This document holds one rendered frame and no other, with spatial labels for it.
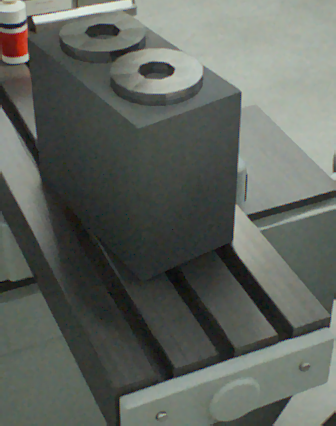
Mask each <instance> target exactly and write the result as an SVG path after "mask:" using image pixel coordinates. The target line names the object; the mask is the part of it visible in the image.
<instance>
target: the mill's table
mask: <svg viewBox="0 0 336 426"><path fill-rule="evenodd" d="M0 210H1V211H2V213H3V215H4V217H5V219H6V221H7V223H8V225H9V227H10V229H11V231H12V235H13V237H14V239H15V241H16V243H17V245H18V247H19V249H20V251H21V253H22V255H23V257H24V259H25V261H26V263H27V265H28V267H29V269H30V271H31V273H32V275H33V277H34V279H35V281H36V283H37V285H38V287H39V289H40V291H41V293H42V296H43V298H44V300H45V302H46V303H47V305H48V307H49V309H50V311H51V313H52V315H53V317H54V319H55V321H56V323H57V325H58V327H59V329H60V331H61V333H62V335H63V337H64V339H65V341H66V343H67V345H68V347H69V349H70V351H71V353H72V355H73V357H74V359H75V361H76V363H77V365H78V367H79V369H80V371H81V373H82V375H83V377H84V379H85V381H86V383H87V385H88V387H89V389H90V391H91V393H92V395H93V397H94V399H95V401H96V403H97V405H98V407H99V409H100V411H101V413H102V415H103V417H104V419H105V421H106V423H107V425H108V426H213V425H216V424H219V423H221V422H226V421H231V420H235V419H237V418H239V417H241V416H243V415H244V414H246V413H247V412H248V411H251V410H254V409H256V408H259V407H262V406H265V405H267V404H270V403H273V402H276V401H278V400H281V399H284V398H287V397H289V396H292V395H295V394H298V393H300V392H303V391H306V390H309V389H311V388H314V387H316V386H319V385H321V384H324V383H326V382H327V381H328V378H329V371H330V365H331V359H332V352H333V346H334V339H335V335H334V334H333V333H332V332H331V330H330V329H329V327H330V320H331V316H330V315H329V314H328V313H329V312H328V311H327V310H326V309H325V308H324V307H323V305H321V304H320V303H319V302H318V300H317V299H316V298H315V297H314V296H313V294H312V293H311V292H310V291H309V290H308V288H307V287H306V286H305V285H304V284H303V282H302V281H301V280H300V279H299V278H298V277H297V275H296V274H295V273H294V272H293V271H292V269H291V268H290V267H289V266H288V265H287V263H286V262H285V261H284V260H283V259H282V257H281V256H280V255H279V254H278V253H277V252H276V250H275V249H274V248H273V247H272V246H271V244H270V243H269V242H268V241H267V240H266V238H265V237H264V236H263V235H262V234H261V232H260V231H259V230H258V229H257V228H256V226H255V225H254V224H253V223H252V222H251V221H250V219H249V218H248V217H247V216H246V215H245V213H244V212H243V211H242V210H240V208H239V207H238V206H237V205H236V204H235V219H234V237H233V240H232V241H230V242H228V243H227V244H225V245H223V246H220V247H218V248H216V249H214V250H212V251H209V252H207V253H205V254H203V255H201V256H198V257H196V258H194V259H192V260H190V261H187V262H185V263H183V264H181V265H178V266H176V267H174V268H172V269H170V270H167V271H165V272H163V273H161V274H159V275H156V276H154V277H152V278H150V279H148V280H145V281H140V280H139V279H138V278H137V277H136V276H135V275H134V274H133V273H132V272H131V270H130V269H129V268H128V267H127V266H126V265H125V264H124V263H123V262H122V261H121V260H120V259H119V258H118V257H117V256H116V255H115V254H114V253H113V252H112V251H111V250H110V249H109V248H108V247H107V246H106V245H105V244H104V243H103V241H102V240H101V239H100V238H99V237H98V236H97V235H96V234H95V233H94V232H93V231H92V230H91V229H90V228H89V227H88V226H87V225H86V224H85V223H84V222H83V221H82V220H81V219H80V218H79V217H78V216H77V215H76V214H75V213H74V211H73V210H71V209H70V208H69V207H68V206H67V205H66V204H65V203H64V202H63V201H62V200H61V199H60V198H59V197H58V196H57V195H56V194H55V193H54V192H53V191H52V190H51V189H50V188H49V187H48V186H47V185H46V184H45V183H44V182H43V181H42V180H41V176H40V166H39V156H38V147H37V137H36V127H35V118H34V109H33V99H32V89H31V80H30V70H29V60H27V61H26V62H24V63H21V64H9V63H7V62H5V61H4V60H3V59H2V53H1V46H0Z"/></svg>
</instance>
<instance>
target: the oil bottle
mask: <svg viewBox="0 0 336 426"><path fill-rule="evenodd" d="M28 37H29V36H28V26H27V16H26V8H25V3H24V2H23V1H20V0H2V1H1V2H0V46H1V53H2V59H3V60H4V61H5V62H7V63H9V64H21V63H24V62H26V61H27V60H28V54H29V51H28V42H27V39H28Z"/></svg>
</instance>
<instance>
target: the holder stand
mask: <svg viewBox="0 0 336 426"><path fill-rule="evenodd" d="M27 42H28V51H29V54H28V60H29V70H30V80H31V89H32V99H33V109H34V118H35V127H36V137H37V147H38V156H39V166H40V176H41V180H42V181H43V182H44V183H45V184H46V185H47V186H48V187H49V188H50V189H51V190H52V191H53V192H54V193H55V194H56V195H57V196H58V197H59V198H60V199H61V200H62V201H63V202H64V203H65V204H66V205H67V206H68V207H69V208H70V209H71V210H73V211H74V213H75V214H76V215H77V216H78V217H79V218H80V219H81V220H82V221H83V222H84V223H85V224H86V225H87V226H88V227H89V228H90V229H91V230H92V231H93V232H94V233H95V234H96V235H97V236H98V237H99V238H100V239H101V240H102V241H103V243H104V244H105V245H106V246H107V247H108V248H109V249H110V250H111V251H112V252H113V253H114V254H115V255H116V256H117V257H118V258H119V259H120V260H121V261H122V262H123V263H124V264H125V265H126V266H127V267H128V268H129V269H130V270H131V272H132V273H133V274H134V275H135V276H136V277H137V278H138V279H139V280H140V281H145V280H148V279H150V278H152V277H154V276H156V275H159V274H161V273H163V272H165V271H167V270H170V269H172V268H174V267H176V266H178V265H181V264H183V263H185V262H187V261H190V260H192V259H194V258H196V257H198V256H201V255H203V254H205V253H207V252H209V251H212V250H214V249H216V248H218V247H220V246H223V245H225V244H227V243H228V242H230V241H232V240H233V237H234V219H235V203H236V185H237V167H238V149H239V132H240V114H241V97H242V93H241V91H240V90H239V89H238V88H236V87H235V86H233V85H232V84H230V83H229V82H227V81H226V80H224V79H223V78H222V77H221V76H219V75H218V74H216V73H215V72H213V71H212V70H210V69H209V68H207V67H206V66H205V65H203V64H202V63H200V62H199V61H198V60H197V59H196V58H195V57H193V56H191V55H188V54H187V53H185V52H184V51H182V50H181V49H179V48H178V47H176V46H175V45H173V44H172V43H171V42H169V41H168V40H166V39H165V38H163V37H162V36H160V35H159V34H157V33H156V32H154V31H153V30H151V29H150V28H147V27H145V26H144V25H142V24H141V22H140V21H138V20H136V19H134V18H132V17H131V16H129V15H128V14H126V13H125V12H123V11H121V10H119V11H116V12H112V13H93V14H88V15H82V16H79V17H77V18H74V19H72V20H70V21H68V22H67V23H65V24H64V25H63V26H62V27H60V28H57V29H54V30H50V31H47V32H43V33H40V34H36V35H33V36H30V37H28V39H27Z"/></svg>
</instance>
